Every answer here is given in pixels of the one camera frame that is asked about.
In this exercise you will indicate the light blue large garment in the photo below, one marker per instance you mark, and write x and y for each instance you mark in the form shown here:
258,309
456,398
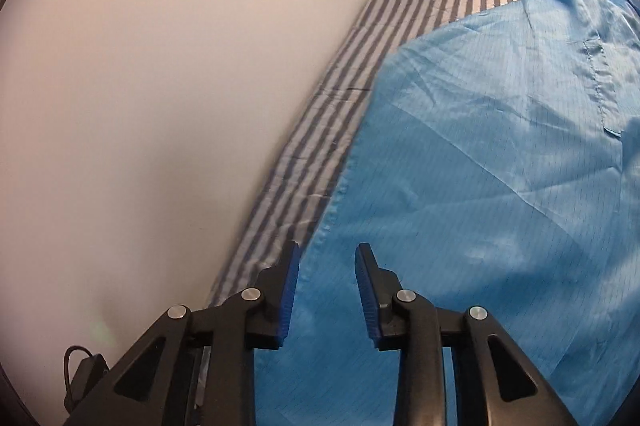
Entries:
475,181

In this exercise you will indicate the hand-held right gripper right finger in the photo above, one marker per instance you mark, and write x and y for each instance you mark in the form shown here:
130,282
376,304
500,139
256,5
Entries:
366,301

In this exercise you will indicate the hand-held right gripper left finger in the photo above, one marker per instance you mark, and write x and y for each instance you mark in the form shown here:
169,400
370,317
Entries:
289,293

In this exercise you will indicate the blue white striped bed sheet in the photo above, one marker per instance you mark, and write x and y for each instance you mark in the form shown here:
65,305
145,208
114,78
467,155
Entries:
320,115

